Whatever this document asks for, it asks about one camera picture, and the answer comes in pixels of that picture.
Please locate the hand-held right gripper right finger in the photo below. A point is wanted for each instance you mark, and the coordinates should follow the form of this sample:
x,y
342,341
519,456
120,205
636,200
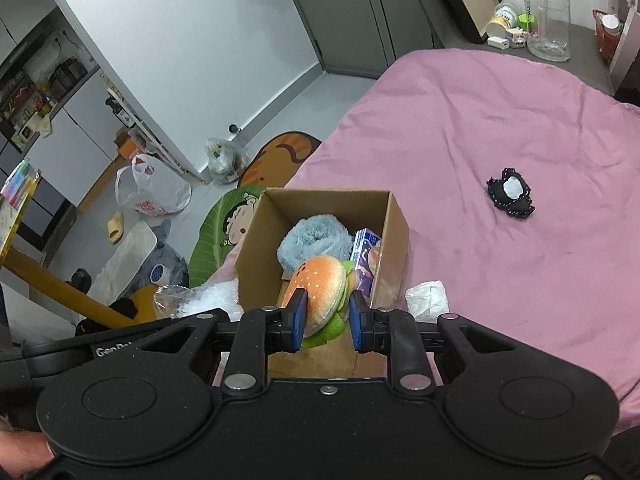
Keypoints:
x,y
356,320

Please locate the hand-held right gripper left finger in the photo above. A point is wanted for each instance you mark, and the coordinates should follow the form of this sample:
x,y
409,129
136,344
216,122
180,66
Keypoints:
x,y
298,320

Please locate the hamburger plush toy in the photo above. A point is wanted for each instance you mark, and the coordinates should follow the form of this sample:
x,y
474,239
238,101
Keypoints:
x,y
322,285

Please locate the blue white tissue packet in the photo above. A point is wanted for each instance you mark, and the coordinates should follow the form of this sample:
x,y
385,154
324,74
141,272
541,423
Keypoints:
x,y
366,260

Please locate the fluffy blue plush hat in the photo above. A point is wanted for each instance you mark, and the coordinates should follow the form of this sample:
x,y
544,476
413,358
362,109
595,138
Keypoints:
x,y
312,240

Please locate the brown cardboard box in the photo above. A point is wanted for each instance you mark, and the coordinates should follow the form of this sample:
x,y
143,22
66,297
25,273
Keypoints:
x,y
392,240

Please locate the clear bag of white cotton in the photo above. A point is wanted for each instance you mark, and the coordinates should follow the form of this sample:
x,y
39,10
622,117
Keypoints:
x,y
210,300

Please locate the person's left hand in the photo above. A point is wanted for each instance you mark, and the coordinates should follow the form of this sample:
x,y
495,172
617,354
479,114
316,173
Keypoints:
x,y
25,454

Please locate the white crumpled tissue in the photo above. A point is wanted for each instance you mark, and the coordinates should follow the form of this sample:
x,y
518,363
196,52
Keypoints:
x,y
425,300

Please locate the yellow table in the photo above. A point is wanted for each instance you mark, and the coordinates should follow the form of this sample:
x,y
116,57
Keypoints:
x,y
50,280

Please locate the tape roll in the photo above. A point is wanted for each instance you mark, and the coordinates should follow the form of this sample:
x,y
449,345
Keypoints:
x,y
159,273

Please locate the green leaf rug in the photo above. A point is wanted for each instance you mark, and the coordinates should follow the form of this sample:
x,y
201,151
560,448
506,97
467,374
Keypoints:
x,y
210,230

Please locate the yellow slipper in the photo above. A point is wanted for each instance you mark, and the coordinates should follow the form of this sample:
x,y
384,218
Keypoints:
x,y
116,227

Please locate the orange cartoon rug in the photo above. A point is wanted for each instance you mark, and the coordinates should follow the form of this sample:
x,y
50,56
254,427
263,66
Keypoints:
x,y
280,157

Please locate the clear trash bag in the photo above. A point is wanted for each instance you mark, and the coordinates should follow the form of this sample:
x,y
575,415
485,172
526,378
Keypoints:
x,y
225,160

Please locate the box of coloured pens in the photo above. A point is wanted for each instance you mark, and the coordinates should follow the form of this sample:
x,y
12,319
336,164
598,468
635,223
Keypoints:
x,y
20,185

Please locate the white plastic shopping bag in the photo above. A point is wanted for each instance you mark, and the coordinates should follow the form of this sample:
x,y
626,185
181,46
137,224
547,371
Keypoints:
x,y
150,190

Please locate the black plush toy white patch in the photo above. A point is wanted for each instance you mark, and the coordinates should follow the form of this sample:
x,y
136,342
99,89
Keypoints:
x,y
510,195

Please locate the orange cardboard box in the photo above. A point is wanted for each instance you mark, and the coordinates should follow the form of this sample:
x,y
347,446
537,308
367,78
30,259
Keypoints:
x,y
127,146

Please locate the pink blanket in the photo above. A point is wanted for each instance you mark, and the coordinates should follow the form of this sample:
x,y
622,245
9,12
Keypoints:
x,y
475,125

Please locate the black spray bottle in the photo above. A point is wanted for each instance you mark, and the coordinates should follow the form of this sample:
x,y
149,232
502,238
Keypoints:
x,y
114,106

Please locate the shelf niche with kitchen items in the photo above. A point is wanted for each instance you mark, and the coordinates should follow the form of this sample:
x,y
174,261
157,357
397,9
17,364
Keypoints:
x,y
45,90

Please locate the grey door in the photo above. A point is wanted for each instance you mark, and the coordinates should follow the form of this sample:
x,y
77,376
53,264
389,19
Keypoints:
x,y
360,10

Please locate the white charger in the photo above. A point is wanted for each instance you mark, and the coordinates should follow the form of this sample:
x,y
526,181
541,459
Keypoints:
x,y
497,42

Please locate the small white adapter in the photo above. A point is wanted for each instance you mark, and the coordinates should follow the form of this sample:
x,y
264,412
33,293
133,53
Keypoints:
x,y
516,37

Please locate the white canister green label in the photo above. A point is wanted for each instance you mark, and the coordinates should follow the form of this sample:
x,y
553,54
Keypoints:
x,y
502,19

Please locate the large clear water jug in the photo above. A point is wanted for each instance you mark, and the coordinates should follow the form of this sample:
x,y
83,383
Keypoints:
x,y
547,15

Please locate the white desk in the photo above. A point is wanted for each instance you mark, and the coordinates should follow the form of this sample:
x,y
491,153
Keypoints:
x,y
627,25

